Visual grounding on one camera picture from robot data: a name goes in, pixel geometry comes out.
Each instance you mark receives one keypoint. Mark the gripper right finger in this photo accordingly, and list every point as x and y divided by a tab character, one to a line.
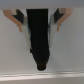
60	18

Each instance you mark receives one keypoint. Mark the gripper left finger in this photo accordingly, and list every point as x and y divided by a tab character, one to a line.
16	19

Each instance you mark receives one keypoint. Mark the white cabinet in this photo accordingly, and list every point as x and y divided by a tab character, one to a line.
20	79

